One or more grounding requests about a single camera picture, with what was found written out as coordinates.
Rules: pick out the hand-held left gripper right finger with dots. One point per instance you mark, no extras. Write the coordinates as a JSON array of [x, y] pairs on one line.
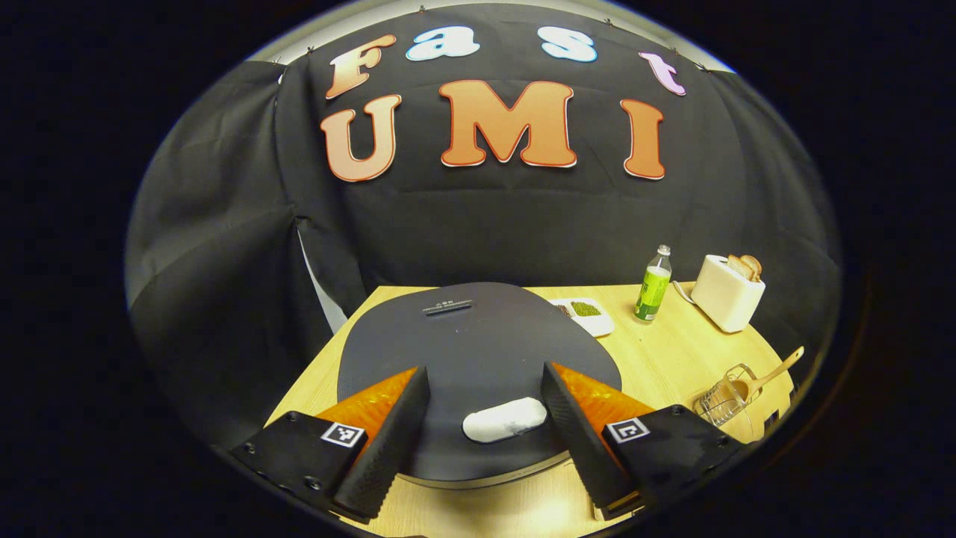
[[579, 441]]

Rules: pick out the green label plastic bottle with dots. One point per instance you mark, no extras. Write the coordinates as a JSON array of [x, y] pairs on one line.
[[652, 288]]

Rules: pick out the white divided dish of beans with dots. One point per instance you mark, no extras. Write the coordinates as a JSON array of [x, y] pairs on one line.
[[590, 314]]

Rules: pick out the wooden spoon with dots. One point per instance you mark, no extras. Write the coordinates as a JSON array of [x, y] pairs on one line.
[[773, 373]]

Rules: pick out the dark grey rice cooker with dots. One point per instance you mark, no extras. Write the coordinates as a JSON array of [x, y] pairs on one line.
[[478, 336]]

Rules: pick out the black tape strip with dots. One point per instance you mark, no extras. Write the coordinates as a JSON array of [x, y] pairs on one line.
[[771, 420]]

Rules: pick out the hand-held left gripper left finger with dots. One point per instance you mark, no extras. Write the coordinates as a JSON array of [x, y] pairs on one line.
[[392, 441]]

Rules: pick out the white toaster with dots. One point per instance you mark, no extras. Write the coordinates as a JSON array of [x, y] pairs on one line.
[[724, 299]]

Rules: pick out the bread slice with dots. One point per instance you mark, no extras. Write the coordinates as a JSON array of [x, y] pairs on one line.
[[739, 267], [754, 267]]

